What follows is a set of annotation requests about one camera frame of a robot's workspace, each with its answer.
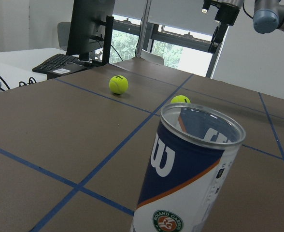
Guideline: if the white blue tennis ball can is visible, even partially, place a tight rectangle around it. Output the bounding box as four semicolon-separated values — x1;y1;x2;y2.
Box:
130;103;246;232

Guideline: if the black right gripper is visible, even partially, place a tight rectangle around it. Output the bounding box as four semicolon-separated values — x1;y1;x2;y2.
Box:
201;0;243;54

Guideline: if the aluminium frame post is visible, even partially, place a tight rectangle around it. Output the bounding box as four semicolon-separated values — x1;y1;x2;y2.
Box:
135;0;152;58

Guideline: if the black keyboard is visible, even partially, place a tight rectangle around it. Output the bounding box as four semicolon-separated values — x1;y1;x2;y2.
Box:
32;54;87;75

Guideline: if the black computer monitor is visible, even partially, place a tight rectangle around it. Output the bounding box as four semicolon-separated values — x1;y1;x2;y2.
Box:
66;0;115;66

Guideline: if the yellow tennis ball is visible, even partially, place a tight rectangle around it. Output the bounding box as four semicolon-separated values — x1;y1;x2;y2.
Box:
170;95;191;103
109;75;128;94

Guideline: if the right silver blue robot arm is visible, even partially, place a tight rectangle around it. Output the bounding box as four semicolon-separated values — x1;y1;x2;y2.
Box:
201;0;284;54

